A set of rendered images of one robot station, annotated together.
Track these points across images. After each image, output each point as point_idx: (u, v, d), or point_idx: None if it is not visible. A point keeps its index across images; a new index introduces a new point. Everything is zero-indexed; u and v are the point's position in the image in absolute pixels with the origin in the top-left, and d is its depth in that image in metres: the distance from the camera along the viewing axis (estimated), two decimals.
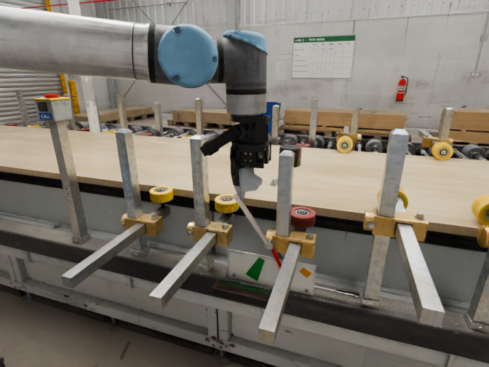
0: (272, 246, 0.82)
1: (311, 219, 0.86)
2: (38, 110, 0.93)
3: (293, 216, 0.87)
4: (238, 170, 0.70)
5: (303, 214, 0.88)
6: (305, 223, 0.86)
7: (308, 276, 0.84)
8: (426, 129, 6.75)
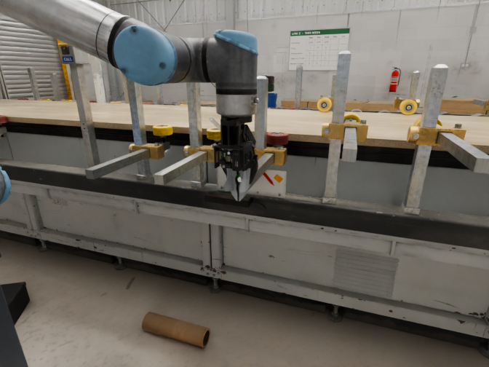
0: None
1: (284, 137, 1.08)
2: (62, 53, 1.14)
3: (270, 135, 1.08)
4: None
5: (277, 135, 1.10)
6: (279, 140, 1.07)
7: (280, 181, 1.04)
8: None
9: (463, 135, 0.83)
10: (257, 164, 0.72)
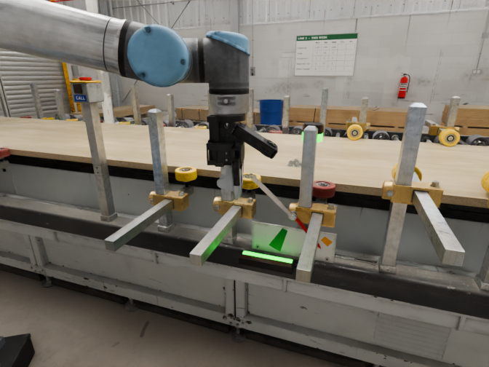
0: (295, 215, 0.88)
1: (331, 190, 0.94)
2: (74, 92, 0.99)
3: (315, 187, 0.95)
4: None
5: (323, 186, 0.97)
6: (326, 193, 0.94)
7: (329, 245, 0.90)
8: (428, 127, 6.81)
9: None
10: (238, 169, 0.69)
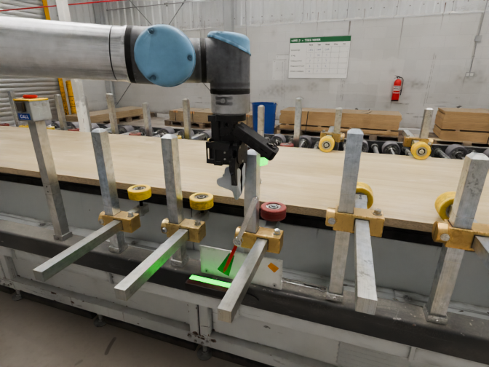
0: (239, 245, 0.85)
1: (281, 213, 0.91)
2: (17, 110, 0.96)
3: (264, 210, 0.92)
4: None
5: (273, 208, 0.93)
6: (275, 216, 0.91)
7: (275, 271, 0.86)
8: None
9: None
10: (234, 169, 0.69)
